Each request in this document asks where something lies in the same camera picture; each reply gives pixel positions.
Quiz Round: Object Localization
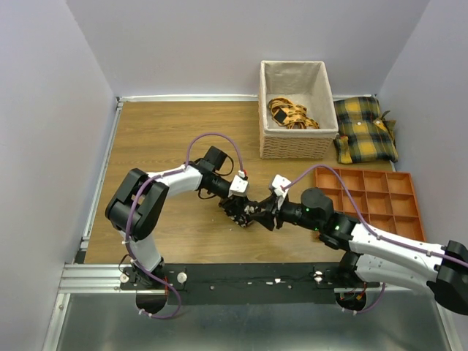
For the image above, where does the yellow plaid shirt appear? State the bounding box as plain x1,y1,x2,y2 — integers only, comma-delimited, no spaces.
334,97,399,165

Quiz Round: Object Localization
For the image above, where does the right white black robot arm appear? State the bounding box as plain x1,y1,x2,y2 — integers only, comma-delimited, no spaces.
244,188,467,315

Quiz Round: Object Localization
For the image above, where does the black floral tie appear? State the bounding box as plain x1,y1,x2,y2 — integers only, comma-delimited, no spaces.
225,202,260,227

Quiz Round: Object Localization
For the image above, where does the orange patterned tie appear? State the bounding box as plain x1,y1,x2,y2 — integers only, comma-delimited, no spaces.
268,97,320,129

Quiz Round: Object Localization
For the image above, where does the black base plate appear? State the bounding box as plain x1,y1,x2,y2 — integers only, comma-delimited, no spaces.
120,262,381,306

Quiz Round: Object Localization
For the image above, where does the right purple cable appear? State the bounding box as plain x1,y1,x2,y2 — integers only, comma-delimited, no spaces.
283,165,468,315

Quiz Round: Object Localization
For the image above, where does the aluminium frame rail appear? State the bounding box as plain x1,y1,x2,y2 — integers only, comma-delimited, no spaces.
59,264,381,295

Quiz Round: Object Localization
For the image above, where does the purple cable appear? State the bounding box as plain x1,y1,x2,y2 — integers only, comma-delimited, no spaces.
283,165,468,315
124,132,248,319

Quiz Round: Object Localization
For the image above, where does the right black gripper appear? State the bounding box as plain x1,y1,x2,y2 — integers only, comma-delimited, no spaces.
249,192,322,231

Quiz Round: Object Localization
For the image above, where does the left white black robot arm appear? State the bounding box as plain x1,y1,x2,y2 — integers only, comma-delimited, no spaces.
105,146,252,289

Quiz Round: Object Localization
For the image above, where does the wicker basket with liner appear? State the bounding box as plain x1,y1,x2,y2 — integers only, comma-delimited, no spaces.
258,60,338,160

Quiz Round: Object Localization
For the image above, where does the orange compartment tray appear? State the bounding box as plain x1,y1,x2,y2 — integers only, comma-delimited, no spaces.
335,168,426,241

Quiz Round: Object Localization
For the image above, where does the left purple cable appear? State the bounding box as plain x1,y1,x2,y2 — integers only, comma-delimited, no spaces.
124,132,248,319

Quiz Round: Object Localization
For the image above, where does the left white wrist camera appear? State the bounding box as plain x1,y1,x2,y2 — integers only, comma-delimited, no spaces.
228,170,249,197

